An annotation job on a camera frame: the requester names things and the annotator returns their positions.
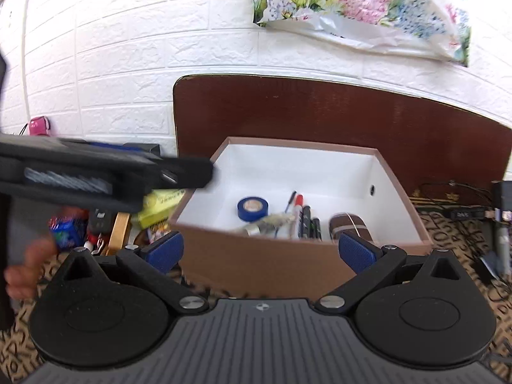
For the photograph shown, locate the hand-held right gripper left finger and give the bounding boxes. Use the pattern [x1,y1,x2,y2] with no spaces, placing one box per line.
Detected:
[48,231,211,316]

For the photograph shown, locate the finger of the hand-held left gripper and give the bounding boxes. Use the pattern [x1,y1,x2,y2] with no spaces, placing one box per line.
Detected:
[141,154,215,190]

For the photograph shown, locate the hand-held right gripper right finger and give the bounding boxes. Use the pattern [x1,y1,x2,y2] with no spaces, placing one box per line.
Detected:
[314,234,475,315]

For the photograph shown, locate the brown striped glasses case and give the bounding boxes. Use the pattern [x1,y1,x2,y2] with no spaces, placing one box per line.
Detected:
[328,211,367,245]

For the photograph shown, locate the black marker pink cap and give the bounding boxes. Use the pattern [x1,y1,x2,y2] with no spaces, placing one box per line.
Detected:
[300,205,313,241]

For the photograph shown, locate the brown cardboard box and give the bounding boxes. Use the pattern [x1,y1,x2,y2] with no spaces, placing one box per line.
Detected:
[168,137,435,300]

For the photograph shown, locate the person's left hand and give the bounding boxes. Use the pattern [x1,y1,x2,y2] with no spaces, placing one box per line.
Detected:
[4,207,89,300]

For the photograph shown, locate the yellow green flat box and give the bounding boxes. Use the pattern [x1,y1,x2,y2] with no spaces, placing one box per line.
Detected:
[137,189,187,229]

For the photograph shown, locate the pink case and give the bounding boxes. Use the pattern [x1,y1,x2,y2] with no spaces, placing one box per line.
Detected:
[29,116,51,137]

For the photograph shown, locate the blue green snack packet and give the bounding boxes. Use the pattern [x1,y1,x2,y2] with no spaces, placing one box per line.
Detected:
[49,213,89,251]

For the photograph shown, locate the black car key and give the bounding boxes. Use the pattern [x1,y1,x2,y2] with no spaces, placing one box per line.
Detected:
[90,208,109,233]

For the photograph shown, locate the blue tape roll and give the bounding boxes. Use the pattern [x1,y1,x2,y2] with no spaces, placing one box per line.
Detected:
[237,196,268,223]

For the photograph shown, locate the red capped white marker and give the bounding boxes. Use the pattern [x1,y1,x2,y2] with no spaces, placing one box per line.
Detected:
[290,194,305,225]

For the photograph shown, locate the crumpled grey wrapper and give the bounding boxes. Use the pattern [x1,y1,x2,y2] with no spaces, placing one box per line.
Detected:
[256,213,296,237]

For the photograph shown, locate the brown wooden headboard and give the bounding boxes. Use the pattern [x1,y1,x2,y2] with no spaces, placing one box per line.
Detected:
[173,74,512,209]

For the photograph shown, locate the beige mat black letters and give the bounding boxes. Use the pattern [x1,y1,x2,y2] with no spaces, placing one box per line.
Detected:
[0,203,512,373]

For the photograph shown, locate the floral plastic bag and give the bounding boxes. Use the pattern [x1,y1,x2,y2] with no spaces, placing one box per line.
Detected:
[249,0,472,68]

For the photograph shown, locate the wooden frame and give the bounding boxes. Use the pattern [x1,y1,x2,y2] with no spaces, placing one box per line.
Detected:
[105,212,132,257]

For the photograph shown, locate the black cable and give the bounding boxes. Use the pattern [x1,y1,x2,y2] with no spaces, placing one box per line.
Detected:
[416,179,512,220]

